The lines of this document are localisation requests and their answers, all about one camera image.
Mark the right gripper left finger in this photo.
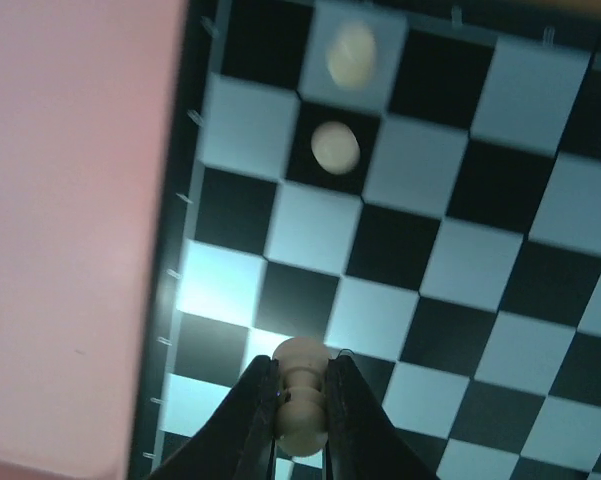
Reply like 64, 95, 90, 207
149, 355, 279, 480

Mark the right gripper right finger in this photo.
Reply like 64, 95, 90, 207
323, 355, 437, 480

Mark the white pawn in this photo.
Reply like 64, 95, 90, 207
326, 22, 377, 90
311, 121, 360, 175
272, 337, 331, 457

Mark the black white chessboard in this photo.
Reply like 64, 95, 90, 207
128, 1, 601, 479

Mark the pink plastic tray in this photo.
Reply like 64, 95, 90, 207
0, 1, 185, 479

